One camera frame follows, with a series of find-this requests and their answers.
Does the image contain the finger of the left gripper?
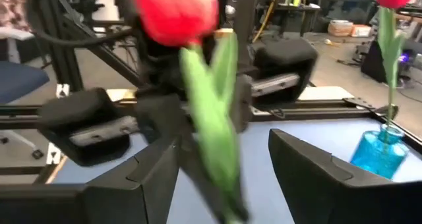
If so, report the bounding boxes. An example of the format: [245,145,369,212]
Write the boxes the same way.
[229,72,254,133]
[134,94,251,223]

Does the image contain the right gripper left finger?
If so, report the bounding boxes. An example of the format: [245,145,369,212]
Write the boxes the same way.
[84,140,181,224]

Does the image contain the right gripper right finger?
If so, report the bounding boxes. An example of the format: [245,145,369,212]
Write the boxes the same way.
[268,128,422,224]

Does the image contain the blue glass vase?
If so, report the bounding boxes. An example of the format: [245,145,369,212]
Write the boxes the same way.
[349,123,410,181]

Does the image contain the blue table mat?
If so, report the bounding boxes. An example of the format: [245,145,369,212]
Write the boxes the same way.
[52,117,422,224]

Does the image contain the black background desk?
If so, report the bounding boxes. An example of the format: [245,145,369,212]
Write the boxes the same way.
[255,1,322,39]

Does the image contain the cardboard box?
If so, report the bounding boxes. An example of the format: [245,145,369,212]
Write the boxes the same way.
[327,18,354,38]

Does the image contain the floral patterned cloth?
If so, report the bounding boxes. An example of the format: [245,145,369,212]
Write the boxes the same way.
[0,0,31,32]

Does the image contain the black computer case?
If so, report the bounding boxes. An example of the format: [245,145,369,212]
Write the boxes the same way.
[361,39,388,83]

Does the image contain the orange and white box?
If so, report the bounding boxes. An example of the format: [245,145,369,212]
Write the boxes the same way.
[351,24,373,38]

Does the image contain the left wrist cable loop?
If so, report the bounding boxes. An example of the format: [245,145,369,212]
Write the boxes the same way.
[28,0,133,49]

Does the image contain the yellow hanging cable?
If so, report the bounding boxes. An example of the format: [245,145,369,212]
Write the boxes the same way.
[252,0,284,43]

